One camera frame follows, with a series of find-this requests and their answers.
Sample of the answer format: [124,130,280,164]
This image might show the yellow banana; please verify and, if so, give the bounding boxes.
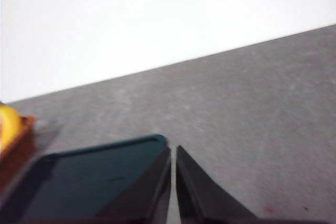
[0,102,22,154]

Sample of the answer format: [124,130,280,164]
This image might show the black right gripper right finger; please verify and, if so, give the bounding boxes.
[175,145,259,224]

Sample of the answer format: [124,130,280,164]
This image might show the brown woven wicker basket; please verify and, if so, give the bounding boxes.
[0,115,36,190]

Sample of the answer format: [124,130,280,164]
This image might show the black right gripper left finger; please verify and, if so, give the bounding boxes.
[94,145,172,224]

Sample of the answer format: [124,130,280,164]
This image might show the dark rectangular tray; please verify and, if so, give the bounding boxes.
[0,134,169,224]

